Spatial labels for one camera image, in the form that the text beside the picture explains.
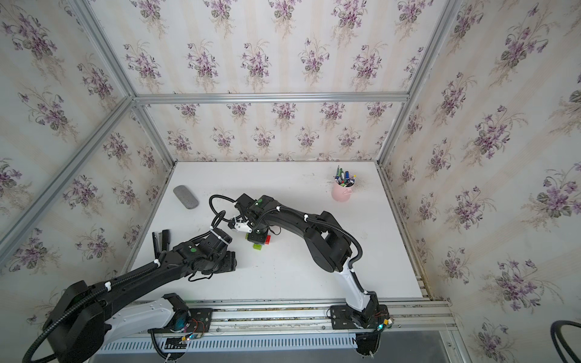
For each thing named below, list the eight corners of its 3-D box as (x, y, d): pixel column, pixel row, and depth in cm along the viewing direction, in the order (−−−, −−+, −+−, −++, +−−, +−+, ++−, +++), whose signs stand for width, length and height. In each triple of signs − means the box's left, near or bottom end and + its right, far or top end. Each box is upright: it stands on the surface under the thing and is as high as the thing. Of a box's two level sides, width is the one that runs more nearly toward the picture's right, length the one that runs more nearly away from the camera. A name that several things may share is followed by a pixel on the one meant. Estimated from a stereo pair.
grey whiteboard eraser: (174, 193, 110) (171, 188, 107) (184, 187, 112) (182, 182, 110) (190, 211, 103) (187, 207, 100) (200, 204, 106) (198, 200, 103)
